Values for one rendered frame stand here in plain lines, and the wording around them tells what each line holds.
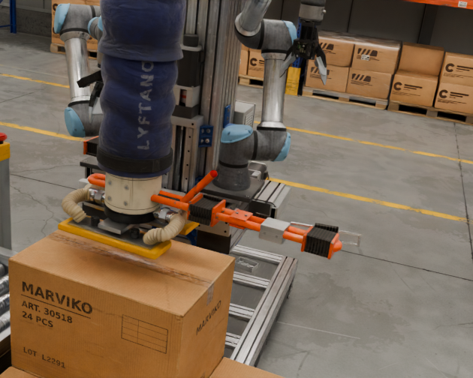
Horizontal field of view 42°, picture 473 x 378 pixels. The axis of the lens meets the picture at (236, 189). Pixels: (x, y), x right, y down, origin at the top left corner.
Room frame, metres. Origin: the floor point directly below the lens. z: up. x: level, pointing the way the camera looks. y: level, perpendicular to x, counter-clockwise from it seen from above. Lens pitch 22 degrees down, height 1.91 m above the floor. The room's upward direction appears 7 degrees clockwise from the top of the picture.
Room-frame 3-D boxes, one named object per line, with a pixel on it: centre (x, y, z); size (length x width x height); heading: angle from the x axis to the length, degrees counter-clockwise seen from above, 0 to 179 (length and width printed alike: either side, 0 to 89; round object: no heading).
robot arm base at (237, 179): (2.25, 0.02, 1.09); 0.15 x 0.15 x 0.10
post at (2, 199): (2.50, 1.05, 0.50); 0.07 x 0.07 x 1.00; 71
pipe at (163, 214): (1.73, 0.31, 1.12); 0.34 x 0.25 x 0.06; 70
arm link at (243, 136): (2.25, 0.02, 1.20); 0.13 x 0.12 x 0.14; 102
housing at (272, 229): (1.57, -0.12, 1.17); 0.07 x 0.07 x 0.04; 70
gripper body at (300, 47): (1.97, -0.17, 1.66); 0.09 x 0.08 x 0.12; 166
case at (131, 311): (1.72, 0.32, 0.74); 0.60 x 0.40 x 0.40; 71
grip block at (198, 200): (1.64, 0.08, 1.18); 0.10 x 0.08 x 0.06; 160
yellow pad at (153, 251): (1.64, 0.35, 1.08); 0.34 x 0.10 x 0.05; 70
